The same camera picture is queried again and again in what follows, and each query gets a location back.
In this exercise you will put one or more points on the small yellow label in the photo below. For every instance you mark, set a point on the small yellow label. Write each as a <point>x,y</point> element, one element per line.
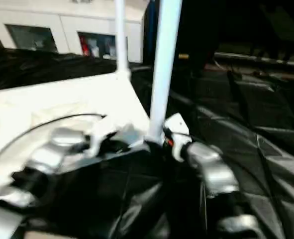
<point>183,56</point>

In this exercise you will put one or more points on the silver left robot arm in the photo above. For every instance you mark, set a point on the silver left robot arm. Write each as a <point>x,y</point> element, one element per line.
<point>52,149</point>

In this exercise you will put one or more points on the white cabinet with glass doors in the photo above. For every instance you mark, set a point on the white cabinet with glass doors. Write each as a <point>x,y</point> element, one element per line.
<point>57,22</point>

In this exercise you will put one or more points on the black mat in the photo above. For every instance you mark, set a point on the black mat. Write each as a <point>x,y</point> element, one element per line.
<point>246,129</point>

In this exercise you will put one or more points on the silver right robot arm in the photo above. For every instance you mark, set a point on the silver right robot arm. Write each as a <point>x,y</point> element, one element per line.
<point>211,169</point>

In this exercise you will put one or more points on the grey metal rail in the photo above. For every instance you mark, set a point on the grey metal rail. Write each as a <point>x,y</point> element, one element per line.
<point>261,59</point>

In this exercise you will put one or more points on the white plastic table top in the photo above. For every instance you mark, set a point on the white plastic table top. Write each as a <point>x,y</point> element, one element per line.
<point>47,99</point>

